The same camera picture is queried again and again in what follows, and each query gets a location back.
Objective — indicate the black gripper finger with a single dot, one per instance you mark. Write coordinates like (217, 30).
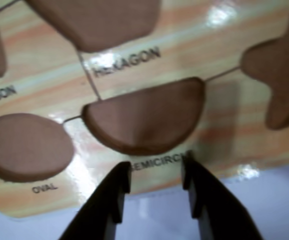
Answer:
(214, 205)
(104, 200)

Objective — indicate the wooden shape puzzle board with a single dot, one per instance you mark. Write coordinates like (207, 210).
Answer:
(159, 70)

